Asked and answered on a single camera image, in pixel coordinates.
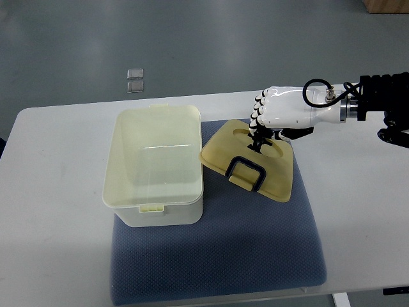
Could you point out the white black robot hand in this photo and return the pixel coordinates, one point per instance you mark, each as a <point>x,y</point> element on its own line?
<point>288,113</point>

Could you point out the yellow box lid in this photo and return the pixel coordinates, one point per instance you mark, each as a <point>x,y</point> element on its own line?
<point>268,172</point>

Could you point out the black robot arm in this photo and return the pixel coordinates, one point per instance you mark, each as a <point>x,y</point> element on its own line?
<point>389,94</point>

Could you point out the brown cardboard box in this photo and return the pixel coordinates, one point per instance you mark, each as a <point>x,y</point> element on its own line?
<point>386,6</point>

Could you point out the white storage box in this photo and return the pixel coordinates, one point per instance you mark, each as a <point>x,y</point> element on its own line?
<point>154,176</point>

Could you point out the blue gray cushion mat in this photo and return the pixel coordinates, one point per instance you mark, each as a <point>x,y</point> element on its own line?
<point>243,243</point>

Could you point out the upper floor socket plate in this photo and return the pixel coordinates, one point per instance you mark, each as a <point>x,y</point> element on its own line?
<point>135,73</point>

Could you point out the white table leg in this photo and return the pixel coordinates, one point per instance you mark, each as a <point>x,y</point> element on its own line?
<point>341,299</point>

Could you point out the dark object at left edge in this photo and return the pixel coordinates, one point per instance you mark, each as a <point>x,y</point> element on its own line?
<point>2,146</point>

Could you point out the black table bracket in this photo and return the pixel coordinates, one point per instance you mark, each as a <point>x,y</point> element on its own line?
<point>396,290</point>

